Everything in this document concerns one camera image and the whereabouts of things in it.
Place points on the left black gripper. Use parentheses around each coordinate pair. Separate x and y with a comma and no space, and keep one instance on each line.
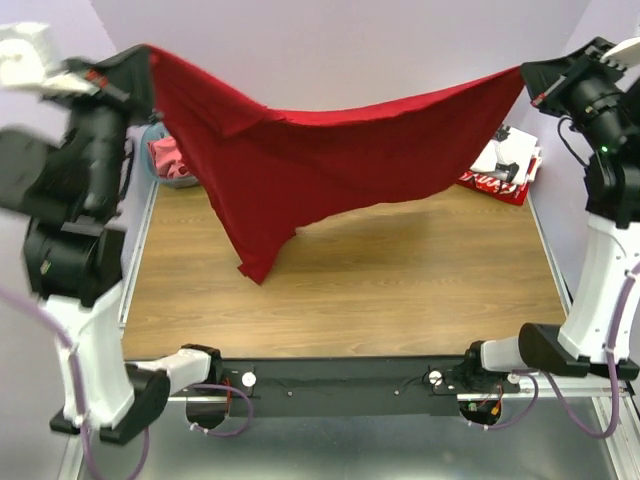
(122,80)

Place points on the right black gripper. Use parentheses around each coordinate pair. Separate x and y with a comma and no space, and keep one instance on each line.
(548,81)

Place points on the dark red t shirt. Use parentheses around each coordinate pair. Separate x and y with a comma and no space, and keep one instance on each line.
(269,172)

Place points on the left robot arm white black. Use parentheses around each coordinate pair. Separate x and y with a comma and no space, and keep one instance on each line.
(70,191)

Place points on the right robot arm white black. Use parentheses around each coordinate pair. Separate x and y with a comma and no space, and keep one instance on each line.
(594,339)

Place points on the teal plastic bin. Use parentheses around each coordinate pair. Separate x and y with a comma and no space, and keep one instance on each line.
(155,132)

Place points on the pink t shirt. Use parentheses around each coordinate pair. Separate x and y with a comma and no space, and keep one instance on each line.
(167,159)

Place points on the folded white printed t shirt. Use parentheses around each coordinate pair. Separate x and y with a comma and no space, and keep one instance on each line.
(507,156)

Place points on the folded red printed t shirt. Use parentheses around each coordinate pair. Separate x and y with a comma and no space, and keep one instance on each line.
(506,192)

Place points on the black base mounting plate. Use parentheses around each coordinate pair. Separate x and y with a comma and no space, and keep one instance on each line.
(347,386)

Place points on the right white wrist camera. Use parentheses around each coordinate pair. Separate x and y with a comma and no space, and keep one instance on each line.
(624,55)

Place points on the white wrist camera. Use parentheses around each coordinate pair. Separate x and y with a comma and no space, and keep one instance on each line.
(624,55)
(30,62)

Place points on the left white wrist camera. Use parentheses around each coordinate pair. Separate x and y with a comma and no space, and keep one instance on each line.
(30,62)

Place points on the aluminium extrusion frame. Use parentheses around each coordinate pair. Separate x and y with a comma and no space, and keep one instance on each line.
(130,280)

